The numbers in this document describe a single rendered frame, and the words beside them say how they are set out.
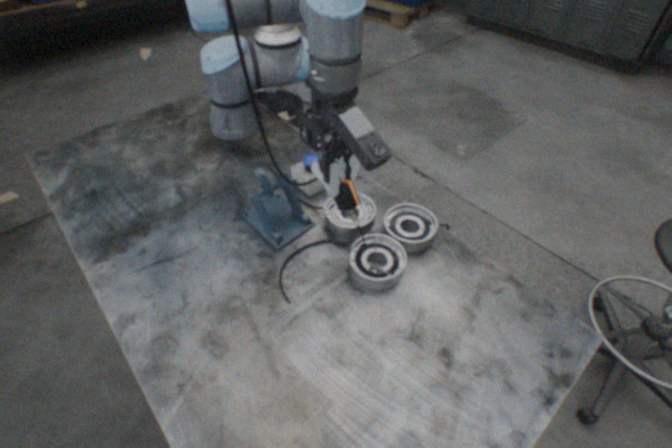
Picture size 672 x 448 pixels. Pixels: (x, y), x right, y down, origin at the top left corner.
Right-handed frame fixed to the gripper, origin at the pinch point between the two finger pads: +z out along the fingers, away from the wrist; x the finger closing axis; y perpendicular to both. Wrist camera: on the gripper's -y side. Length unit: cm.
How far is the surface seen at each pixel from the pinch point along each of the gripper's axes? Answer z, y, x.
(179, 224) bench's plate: 13.1, 25.8, 22.7
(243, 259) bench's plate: 13.1, 8.8, 17.9
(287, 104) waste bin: 58, 114, -69
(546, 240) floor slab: 93, -18, -117
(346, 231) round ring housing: 10.1, -1.4, 0.2
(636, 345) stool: 75, -61, -76
